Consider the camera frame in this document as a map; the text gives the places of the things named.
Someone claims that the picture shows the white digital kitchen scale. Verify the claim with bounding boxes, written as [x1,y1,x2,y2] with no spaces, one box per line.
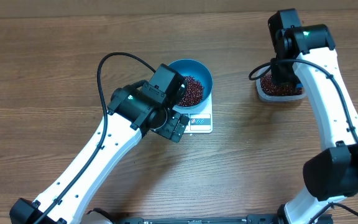
[173,94,213,134]

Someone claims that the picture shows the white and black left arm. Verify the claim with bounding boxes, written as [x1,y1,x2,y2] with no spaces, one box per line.
[9,64,189,223]

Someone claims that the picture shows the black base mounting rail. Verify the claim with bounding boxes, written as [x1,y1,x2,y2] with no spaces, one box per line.
[85,207,334,224]

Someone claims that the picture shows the clear plastic food container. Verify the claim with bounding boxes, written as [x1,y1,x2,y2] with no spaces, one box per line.
[256,71,306,103]

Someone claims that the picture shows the blue metal bowl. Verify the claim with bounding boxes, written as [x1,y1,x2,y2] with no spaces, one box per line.
[168,58,213,102]

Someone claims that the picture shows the red adzuki beans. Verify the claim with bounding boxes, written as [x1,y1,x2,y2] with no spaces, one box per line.
[177,74,303,107]

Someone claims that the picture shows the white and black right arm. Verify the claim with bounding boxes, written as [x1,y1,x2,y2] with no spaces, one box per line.
[268,9,358,223]

